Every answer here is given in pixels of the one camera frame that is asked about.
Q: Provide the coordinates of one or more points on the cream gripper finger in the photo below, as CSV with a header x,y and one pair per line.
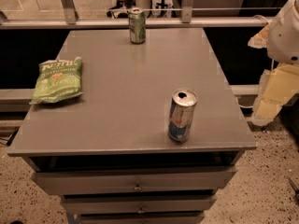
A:
x,y
276,88
260,40

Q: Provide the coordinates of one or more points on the green soda can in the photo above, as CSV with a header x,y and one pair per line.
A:
x,y
137,25

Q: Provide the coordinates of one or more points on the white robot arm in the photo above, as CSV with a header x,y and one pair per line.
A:
x,y
283,36

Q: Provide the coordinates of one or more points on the blue silver energy drink can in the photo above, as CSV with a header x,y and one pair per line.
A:
x,y
182,108

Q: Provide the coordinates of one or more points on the green jalapeno chip bag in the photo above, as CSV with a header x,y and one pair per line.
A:
x,y
58,80

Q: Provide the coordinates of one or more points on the top grey drawer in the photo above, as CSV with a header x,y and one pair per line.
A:
x,y
134,181

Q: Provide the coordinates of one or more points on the grey drawer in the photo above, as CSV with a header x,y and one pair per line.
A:
x,y
134,181
152,218
139,204

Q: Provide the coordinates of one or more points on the middle grey drawer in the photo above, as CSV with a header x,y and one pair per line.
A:
x,y
139,204

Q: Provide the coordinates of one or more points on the black office chair base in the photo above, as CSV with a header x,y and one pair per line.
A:
x,y
121,9

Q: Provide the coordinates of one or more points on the grey drawer cabinet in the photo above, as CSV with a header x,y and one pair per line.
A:
x,y
120,122

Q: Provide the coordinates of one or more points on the bottom grey drawer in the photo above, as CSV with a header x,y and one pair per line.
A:
x,y
152,218

